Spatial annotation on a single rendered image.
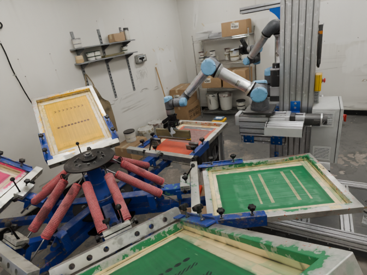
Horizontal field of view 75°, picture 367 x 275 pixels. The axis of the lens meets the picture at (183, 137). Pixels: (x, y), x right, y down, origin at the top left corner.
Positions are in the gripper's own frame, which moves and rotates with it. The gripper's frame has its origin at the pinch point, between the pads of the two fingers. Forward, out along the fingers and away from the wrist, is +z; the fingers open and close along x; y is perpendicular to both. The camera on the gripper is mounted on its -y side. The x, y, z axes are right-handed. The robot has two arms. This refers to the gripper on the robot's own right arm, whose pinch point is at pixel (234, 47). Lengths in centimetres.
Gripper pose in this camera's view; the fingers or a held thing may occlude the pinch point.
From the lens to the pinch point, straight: 291.5
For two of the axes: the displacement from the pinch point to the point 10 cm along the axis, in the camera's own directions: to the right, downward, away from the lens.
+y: 2.6, 8.5, 4.6
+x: 7.7, -4.7, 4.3
